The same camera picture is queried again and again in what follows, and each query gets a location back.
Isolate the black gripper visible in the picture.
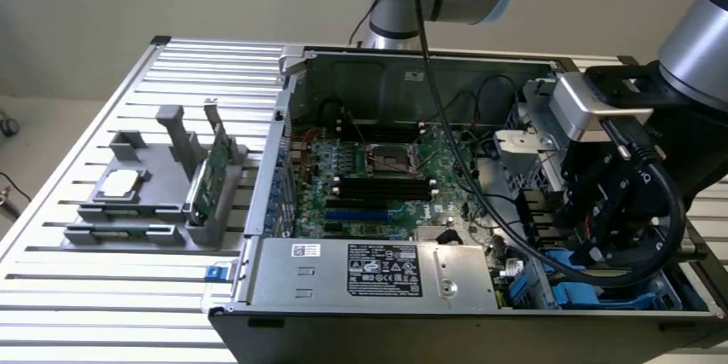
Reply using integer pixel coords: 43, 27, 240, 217
559, 140, 691, 274

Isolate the black disk bay carrier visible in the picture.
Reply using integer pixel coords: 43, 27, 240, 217
515, 188, 571, 246

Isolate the blue disk bay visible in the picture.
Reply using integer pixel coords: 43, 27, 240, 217
539, 247, 681, 310

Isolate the metal disk cage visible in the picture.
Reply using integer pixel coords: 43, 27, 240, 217
492, 77, 571, 194

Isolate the silver chipset heatsink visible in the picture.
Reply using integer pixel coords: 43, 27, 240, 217
413, 224, 463, 246

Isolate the CPU socket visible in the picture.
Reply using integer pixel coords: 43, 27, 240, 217
363, 142, 429, 178

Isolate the black RAM slot bank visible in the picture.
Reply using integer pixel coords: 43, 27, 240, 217
339, 119, 429, 143
333, 175, 436, 202

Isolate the blue expansion slot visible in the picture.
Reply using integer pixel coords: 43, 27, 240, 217
325, 209, 395, 223

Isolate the black expansion slot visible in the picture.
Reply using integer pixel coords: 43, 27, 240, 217
323, 199, 395, 212

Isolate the green motherboard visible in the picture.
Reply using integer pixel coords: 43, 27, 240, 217
271, 124, 505, 246

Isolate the silver power supply unit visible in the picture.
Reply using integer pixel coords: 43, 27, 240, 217
247, 237, 503, 310

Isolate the open black PC case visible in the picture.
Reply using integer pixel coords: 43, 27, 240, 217
205, 45, 728, 364

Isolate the green graphics card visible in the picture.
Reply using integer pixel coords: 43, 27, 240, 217
181, 98, 237, 227

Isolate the grey parts rack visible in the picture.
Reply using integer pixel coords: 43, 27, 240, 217
60, 103, 252, 251

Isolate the silver CPU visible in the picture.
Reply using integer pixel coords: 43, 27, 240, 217
95, 169, 144, 202

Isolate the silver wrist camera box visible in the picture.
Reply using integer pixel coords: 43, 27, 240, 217
547, 73, 655, 143

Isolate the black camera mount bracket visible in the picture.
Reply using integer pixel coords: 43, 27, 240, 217
584, 62, 684, 110

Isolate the thick black camera cable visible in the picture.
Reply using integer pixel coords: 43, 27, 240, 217
407, 0, 687, 290

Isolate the black looped wire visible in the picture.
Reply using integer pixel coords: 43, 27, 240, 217
453, 75, 525, 129

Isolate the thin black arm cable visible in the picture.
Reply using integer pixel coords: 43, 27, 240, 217
347, 0, 400, 47

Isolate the black background cable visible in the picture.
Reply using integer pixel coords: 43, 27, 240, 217
0, 107, 21, 138
0, 170, 32, 217

